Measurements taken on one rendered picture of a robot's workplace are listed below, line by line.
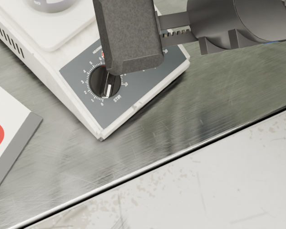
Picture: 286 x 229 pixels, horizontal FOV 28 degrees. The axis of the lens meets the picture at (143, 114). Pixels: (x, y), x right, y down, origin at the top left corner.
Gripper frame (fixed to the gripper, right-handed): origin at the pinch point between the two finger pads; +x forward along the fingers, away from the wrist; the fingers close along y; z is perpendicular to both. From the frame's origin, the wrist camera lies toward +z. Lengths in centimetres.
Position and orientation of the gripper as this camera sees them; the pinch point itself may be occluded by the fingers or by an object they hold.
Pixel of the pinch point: (184, 23)
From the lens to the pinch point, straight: 48.9
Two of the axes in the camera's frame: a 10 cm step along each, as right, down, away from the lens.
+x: -3.9, -0.1, 9.2
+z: -1.9, -9.8, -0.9
